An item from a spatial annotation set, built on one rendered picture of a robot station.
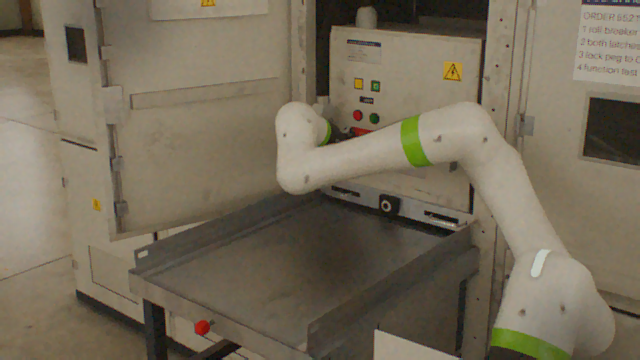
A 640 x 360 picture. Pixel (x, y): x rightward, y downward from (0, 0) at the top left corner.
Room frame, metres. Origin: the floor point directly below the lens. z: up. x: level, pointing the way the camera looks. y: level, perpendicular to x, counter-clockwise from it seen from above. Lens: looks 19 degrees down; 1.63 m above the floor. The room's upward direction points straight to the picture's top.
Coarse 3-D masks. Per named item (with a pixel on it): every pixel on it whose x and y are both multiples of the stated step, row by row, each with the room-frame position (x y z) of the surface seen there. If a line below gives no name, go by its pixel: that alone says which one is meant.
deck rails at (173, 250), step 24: (240, 216) 1.85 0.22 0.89; (264, 216) 1.93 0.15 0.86; (288, 216) 1.96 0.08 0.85; (168, 240) 1.66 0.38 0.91; (192, 240) 1.72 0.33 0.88; (216, 240) 1.78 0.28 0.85; (456, 240) 1.69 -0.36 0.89; (144, 264) 1.60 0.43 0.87; (168, 264) 1.63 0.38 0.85; (408, 264) 1.51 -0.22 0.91; (432, 264) 1.60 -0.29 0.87; (384, 288) 1.43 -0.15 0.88; (408, 288) 1.51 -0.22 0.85; (336, 312) 1.30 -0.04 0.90; (360, 312) 1.36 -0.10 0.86; (312, 336) 1.24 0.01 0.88; (336, 336) 1.29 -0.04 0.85
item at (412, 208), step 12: (324, 192) 2.11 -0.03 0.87; (336, 192) 2.08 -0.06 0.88; (348, 192) 2.05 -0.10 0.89; (360, 192) 2.02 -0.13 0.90; (372, 192) 1.99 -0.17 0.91; (384, 192) 1.97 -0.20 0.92; (360, 204) 2.02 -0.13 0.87; (372, 204) 1.99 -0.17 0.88; (408, 204) 1.91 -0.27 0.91; (420, 204) 1.89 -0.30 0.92; (432, 204) 1.86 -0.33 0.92; (408, 216) 1.91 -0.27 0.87; (420, 216) 1.88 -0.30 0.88; (444, 216) 1.84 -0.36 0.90; (456, 216) 1.81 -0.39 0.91; (468, 216) 1.79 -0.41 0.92; (456, 228) 1.81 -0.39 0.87
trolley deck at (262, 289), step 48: (240, 240) 1.79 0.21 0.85; (288, 240) 1.79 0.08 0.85; (336, 240) 1.79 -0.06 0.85; (384, 240) 1.79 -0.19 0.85; (432, 240) 1.79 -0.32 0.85; (144, 288) 1.56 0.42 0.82; (192, 288) 1.51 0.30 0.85; (240, 288) 1.51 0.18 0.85; (288, 288) 1.51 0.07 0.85; (336, 288) 1.51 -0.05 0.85; (432, 288) 1.54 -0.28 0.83; (240, 336) 1.35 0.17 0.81; (288, 336) 1.29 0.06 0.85
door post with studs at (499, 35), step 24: (504, 0) 1.72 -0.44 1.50; (504, 24) 1.72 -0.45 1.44; (504, 48) 1.72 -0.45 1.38; (504, 72) 1.71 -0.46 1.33; (504, 96) 1.71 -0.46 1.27; (504, 120) 1.71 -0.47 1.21; (480, 216) 1.73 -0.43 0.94; (480, 240) 1.73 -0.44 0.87; (480, 264) 1.73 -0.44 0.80; (480, 288) 1.72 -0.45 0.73; (480, 312) 1.72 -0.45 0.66; (480, 336) 1.72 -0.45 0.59
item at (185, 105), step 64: (128, 0) 1.88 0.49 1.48; (192, 0) 1.95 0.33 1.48; (256, 0) 2.06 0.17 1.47; (128, 64) 1.87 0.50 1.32; (192, 64) 1.97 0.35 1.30; (256, 64) 2.09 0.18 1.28; (128, 128) 1.86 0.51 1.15; (192, 128) 1.97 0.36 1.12; (256, 128) 2.08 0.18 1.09; (128, 192) 1.85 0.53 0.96; (192, 192) 1.96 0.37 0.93; (256, 192) 2.08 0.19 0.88
